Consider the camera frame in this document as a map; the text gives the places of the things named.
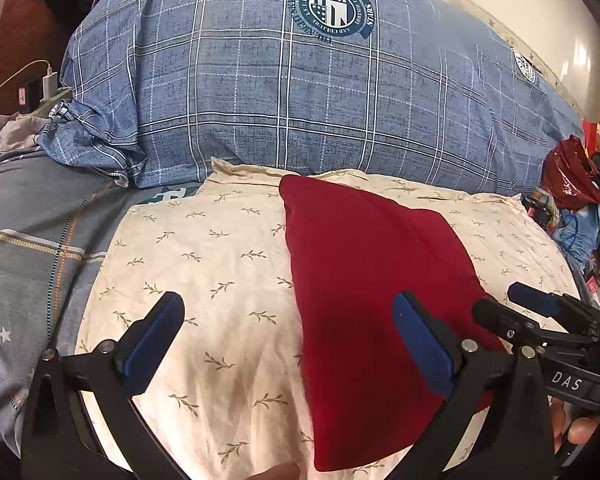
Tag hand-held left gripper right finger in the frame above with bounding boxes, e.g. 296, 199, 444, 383
380, 290, 556, 480

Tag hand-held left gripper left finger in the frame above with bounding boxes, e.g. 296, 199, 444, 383
21, 291, 191, 480

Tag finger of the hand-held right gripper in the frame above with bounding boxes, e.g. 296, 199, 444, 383
472, 297, 582, 350
508, 281, 600, 332

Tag dark red cloth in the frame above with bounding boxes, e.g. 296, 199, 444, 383
279, 174, 511, 472

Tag person's right hand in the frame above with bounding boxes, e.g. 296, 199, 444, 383
550, 401, 600, 454

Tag cream leaf-print pillow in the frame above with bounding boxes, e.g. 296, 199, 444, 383
74, 157, 582, 480

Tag red plastic bag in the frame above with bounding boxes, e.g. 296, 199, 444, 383
542, 135, 600, 206

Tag grey striped bedsheet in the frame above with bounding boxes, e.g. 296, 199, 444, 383
0, 151, 207, 457

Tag pale grey crumpled cloth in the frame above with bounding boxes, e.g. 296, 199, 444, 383
0, 114, 49, 156

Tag white power strip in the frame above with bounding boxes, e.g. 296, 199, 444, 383
27, 87, 74, 119

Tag blue plaid quilt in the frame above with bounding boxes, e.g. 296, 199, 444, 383
37, 0, 587, 197

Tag black power adapter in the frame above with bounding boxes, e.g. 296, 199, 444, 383
16, 79, 42, 114

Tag brown wooden headboard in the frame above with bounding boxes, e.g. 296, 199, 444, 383
0, 0, 77, 116

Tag white charging cable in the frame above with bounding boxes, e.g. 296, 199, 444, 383
0, 60, 51, 111

